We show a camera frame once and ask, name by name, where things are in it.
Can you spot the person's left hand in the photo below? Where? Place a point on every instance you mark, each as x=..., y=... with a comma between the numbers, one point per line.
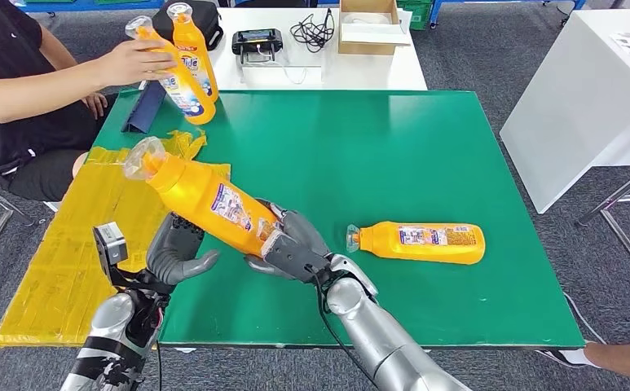
x=96, y=105

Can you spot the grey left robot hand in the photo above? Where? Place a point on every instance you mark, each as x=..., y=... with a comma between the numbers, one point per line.
x=171, y=259

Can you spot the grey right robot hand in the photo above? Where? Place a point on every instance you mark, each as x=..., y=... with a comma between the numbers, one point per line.
x=306, y=232

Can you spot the person's right hand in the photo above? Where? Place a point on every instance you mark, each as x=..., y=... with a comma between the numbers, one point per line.
x=131, y=62

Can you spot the orange detergent bottle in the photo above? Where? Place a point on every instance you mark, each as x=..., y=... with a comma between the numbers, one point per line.
x=422, y=243
x=206, y=199
x=204, y=65
x=185, y=97

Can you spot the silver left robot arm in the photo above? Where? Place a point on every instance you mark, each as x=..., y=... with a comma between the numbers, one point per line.
x=109, y=334

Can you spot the person's right forearm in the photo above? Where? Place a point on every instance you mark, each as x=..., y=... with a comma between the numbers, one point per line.
x=34, y=92

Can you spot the blue tablet case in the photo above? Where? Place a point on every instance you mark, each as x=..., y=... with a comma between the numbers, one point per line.
x=144, y=108

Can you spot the blue metal shelf rack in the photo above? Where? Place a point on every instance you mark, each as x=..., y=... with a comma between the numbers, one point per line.
x=77, y=5

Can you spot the person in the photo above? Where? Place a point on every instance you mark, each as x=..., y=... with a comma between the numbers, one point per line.
x=7, y=108

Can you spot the black carrying case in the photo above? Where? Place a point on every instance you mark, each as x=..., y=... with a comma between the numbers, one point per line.
x=212, y=21

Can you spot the green table board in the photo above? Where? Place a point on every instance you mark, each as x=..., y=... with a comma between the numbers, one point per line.
x=374, y=162

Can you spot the yellow taped plastic sheet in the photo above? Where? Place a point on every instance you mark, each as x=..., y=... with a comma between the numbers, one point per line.
x=66, y=259

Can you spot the black handheld controller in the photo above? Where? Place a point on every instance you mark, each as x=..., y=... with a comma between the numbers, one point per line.
x=257, y=40

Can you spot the cardboard box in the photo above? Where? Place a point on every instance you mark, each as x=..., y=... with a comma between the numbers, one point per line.
x=368, y=48

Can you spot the white foam insert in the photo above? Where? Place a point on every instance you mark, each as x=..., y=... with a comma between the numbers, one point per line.
x=371, y=33

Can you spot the green plastic crate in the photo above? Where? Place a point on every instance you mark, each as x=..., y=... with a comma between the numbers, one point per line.
x=416, y=13

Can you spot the white shoe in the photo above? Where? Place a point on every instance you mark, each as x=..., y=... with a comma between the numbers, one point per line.
x=576, y=357

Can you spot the white side table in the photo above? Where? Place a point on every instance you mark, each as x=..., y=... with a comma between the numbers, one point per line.
x=579, y=108

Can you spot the person's bare leg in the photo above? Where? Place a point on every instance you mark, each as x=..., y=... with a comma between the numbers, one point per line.
x=628, y=359

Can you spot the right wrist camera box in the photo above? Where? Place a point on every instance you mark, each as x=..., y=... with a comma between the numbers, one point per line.
x=293, y=259

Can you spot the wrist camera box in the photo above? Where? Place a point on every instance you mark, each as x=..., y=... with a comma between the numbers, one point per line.
x=110, y=243
x=293, y=259

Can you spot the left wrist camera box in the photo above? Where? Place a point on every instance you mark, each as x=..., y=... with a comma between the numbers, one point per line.
x=110, y=243

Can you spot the metal table frame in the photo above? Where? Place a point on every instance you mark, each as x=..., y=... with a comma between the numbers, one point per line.
x=617, y=191

